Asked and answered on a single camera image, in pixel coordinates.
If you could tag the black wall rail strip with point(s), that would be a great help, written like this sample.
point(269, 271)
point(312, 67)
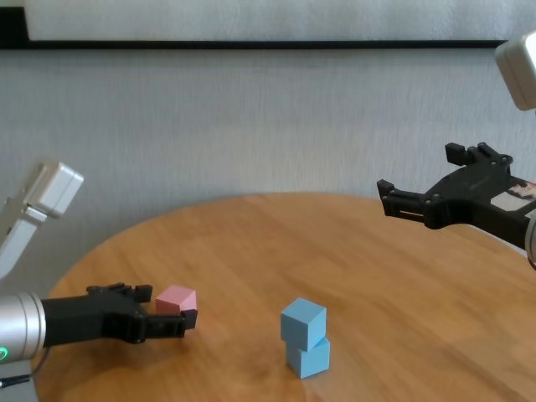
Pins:
point(251, 45)

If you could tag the blue cube block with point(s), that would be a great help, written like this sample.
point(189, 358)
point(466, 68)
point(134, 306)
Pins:
point(312, 362)
point(301, 322)

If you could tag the pink cube block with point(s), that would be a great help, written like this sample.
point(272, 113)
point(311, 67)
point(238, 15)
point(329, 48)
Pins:
point(176, 299)

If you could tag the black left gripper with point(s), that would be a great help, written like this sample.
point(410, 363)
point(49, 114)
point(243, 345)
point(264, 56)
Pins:
point(92, 318)

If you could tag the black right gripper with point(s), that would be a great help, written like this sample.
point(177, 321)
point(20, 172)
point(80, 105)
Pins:
point(469, 197)

